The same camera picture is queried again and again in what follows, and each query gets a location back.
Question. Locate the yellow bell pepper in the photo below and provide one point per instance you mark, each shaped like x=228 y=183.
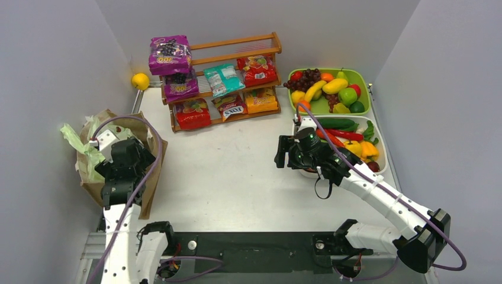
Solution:
x=364 y=150

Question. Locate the red candy bag middle shelf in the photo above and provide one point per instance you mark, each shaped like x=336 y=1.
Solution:
x=257 y=70

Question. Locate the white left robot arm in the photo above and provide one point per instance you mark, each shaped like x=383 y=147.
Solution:
x=127 y=258

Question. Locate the orange candy bag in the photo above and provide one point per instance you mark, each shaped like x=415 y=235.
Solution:
x=260 y=100

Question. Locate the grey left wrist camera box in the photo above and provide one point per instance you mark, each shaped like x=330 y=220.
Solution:
x=104 y=142

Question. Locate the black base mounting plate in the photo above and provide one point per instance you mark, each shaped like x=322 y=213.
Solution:
x=267 y=252

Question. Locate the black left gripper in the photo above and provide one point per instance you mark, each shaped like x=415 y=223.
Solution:
x=146 y=159

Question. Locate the teal white snack packet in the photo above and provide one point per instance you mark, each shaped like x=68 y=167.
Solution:
x=223 y=79

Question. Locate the red Fox's candy bag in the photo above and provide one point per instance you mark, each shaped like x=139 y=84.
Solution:
x=230 y=105

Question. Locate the red toy chili pepper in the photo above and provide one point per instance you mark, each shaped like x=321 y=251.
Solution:
x=332 y=135

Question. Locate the green toy cucumber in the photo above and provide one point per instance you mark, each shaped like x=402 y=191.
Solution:
x=336 y=123

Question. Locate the orange toy fruit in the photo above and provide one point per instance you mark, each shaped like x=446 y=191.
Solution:
x=303 y=106

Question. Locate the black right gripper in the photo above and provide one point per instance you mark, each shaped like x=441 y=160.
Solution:
x=288 y=145

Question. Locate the yellow toy mango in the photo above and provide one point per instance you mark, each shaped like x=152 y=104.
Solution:
x=335 y=86

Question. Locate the red candy bag bottom shelf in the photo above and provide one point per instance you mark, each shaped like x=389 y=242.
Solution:
x=192 y=114

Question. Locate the green apple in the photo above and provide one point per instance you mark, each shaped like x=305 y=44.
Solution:
x=347 y=96

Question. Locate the purple candy bag middle shelf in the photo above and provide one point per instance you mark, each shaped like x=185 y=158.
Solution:
x=180 y=86

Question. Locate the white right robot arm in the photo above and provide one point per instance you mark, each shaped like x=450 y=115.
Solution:
x=417 y=235

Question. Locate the purple grape candy bag top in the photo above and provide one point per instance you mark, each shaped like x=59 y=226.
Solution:
x=170 y=55

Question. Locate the wooden snack shelf rack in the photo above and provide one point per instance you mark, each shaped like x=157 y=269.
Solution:
x=222 y=52

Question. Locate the dark red grape bunch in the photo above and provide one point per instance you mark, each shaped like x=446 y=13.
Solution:
x=302 y=80

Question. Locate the green fruit basket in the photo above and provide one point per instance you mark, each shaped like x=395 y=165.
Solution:
x=325 y=104

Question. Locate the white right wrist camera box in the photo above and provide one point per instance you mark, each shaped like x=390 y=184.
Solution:
x=302 y=123

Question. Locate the white vegetable basket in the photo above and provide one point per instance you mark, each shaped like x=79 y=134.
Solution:
x=362 y=121

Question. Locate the pale green plastic grocery bag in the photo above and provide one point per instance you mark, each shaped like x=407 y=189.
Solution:
x=87 y=157

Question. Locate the red candy bag shelf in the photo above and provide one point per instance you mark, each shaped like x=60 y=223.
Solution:
x=257 y=70
x=192 y=114

